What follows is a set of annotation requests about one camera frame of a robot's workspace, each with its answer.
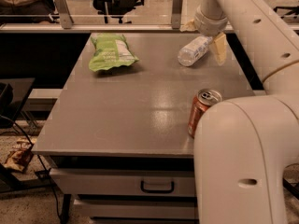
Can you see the black chair at right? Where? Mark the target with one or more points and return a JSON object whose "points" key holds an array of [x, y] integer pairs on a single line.
{"points": [[287, 11]]}

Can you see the middle metal rail bracket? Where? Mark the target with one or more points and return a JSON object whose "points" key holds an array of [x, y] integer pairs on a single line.
{"points": [[176, 13]]}

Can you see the crumpled brown snack bag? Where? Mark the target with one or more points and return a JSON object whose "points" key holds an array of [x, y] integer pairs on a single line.
{"points": [[19, 156]]}

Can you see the orange soda can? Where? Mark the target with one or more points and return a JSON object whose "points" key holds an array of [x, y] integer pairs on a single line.
{"points": [[202, 101]]}

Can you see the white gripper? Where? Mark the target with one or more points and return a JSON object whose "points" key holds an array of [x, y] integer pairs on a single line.
{"points": [[209, 26]]}

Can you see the black side table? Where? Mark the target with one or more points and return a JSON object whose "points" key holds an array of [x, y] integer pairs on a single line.
{"points": [[14, 93]]}

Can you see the seated person in background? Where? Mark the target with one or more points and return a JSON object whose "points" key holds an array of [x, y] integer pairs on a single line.
{"points": [[26, 11]]}

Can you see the metal rail bracket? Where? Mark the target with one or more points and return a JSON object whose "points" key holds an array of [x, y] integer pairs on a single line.
{"points": [[65, 18], [176, 13]]}

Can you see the green rice chip bag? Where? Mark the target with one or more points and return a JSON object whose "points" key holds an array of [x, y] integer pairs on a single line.
{"points": [[111, 51]]}

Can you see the left metal rail bracket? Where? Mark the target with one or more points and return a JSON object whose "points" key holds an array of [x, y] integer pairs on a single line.
{"points": [[65, 18]]}

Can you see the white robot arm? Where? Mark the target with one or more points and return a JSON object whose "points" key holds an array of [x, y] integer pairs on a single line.
{"points": [[243, 145]]}

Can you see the clear plastic water bottle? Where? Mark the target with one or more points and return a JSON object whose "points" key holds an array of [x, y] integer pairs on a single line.
{"points": [[194, 51]]}

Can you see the black drawer handle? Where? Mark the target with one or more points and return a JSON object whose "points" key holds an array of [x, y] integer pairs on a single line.
{"points": [[157, 188]]}

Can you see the grey drawer cabinet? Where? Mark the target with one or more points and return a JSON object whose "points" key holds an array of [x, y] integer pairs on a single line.
{"points": [[110, 130]]}

